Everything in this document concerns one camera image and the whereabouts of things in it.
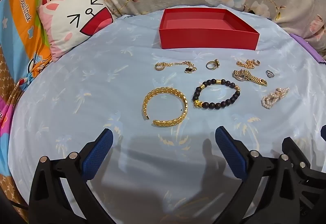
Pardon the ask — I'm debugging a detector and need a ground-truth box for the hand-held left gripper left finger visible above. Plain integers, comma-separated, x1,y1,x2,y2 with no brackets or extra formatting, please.
29,128,114,224

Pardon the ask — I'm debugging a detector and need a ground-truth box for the gold chain bracelet clover charm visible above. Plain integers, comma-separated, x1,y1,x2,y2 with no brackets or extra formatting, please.
154,60,197,73

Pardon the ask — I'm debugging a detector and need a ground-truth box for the cat face pillow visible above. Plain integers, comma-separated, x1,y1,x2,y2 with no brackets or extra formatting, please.
38,0,114,63

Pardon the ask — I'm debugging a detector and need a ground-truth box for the pearl bracelet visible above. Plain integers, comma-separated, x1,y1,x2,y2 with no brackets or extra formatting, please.
261,87,290,109

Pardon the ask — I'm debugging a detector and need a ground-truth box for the gold ring black stone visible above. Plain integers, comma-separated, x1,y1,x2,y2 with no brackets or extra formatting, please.
206,59,220,71

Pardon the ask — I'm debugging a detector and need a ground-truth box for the black bead bracelet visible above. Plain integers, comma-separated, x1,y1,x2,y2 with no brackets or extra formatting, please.
192,78,241,110

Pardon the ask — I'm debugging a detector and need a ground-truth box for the purple flat object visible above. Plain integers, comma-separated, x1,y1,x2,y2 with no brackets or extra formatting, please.
290,33,326,65

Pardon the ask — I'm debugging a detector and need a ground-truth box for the brown patterned cloth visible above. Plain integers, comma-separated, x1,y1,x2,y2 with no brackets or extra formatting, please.
0,43,28,204

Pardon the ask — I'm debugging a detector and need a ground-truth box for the red cardboard box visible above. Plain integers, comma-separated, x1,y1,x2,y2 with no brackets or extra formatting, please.
158,8,260,51

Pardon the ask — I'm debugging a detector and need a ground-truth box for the colourful cartoon blanket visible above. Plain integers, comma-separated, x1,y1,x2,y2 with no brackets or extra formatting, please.
0,0,56,189

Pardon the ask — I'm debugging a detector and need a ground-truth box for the gold braided bangle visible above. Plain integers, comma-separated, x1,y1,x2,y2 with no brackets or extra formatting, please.
142,87,188,127

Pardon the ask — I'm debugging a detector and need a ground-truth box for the gold wristwatch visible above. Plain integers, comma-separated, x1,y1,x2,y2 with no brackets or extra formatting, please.
232,69,268,86

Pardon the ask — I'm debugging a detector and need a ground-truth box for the black cable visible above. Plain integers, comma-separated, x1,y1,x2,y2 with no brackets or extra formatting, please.
10,201,29,211

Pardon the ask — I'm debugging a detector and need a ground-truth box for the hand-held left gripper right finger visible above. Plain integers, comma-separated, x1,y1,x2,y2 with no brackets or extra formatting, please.
215,126,326,224

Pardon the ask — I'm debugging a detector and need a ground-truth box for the light blue palm print sheet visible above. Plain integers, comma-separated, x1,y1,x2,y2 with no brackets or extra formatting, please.
8,4,326,224

